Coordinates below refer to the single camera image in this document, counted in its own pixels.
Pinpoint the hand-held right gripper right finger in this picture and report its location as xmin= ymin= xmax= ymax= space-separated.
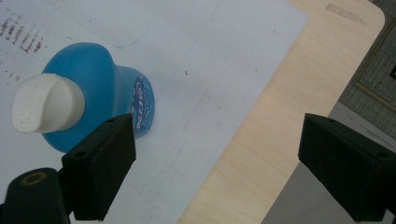
xmin=297 ymin=112 xmax=396 ymax=223

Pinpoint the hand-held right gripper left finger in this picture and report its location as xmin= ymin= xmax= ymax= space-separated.
xmin=61 ymin=113 xmax=137 ymax=222

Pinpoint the white paper sheet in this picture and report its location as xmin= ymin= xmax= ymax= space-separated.
xmin=0 ymin=0 xmax=309 ymax=224

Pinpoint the blue bottle with white cap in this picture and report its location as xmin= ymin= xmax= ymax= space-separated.
xmin=10 ymin=42 xmax=156 ymax=154

